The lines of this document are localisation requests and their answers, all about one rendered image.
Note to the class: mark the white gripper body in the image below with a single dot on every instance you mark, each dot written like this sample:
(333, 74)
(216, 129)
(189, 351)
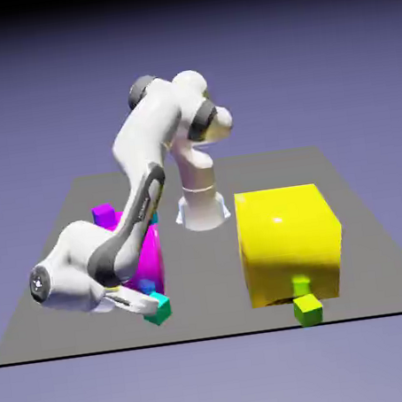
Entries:
(135, 300)

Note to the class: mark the small teal cube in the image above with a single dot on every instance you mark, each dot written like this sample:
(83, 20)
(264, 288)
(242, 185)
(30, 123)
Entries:
(161, 311)

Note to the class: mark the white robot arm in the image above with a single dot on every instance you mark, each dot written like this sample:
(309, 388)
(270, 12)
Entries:
(142, 137)

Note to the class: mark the small cyan cube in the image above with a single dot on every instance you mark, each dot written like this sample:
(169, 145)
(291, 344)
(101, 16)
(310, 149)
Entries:
(153, 218)

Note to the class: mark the small purple cube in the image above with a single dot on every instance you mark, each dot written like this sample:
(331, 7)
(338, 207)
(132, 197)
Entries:
(103, 214)

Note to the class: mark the small green cube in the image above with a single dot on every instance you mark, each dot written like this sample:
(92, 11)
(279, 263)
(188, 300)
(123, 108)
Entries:
(308, 309)

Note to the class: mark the large magenta box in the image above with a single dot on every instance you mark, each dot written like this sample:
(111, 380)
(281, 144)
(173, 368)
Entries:
(151, 254)

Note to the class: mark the large yellow box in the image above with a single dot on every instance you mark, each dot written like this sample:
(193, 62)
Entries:
(288, 243)

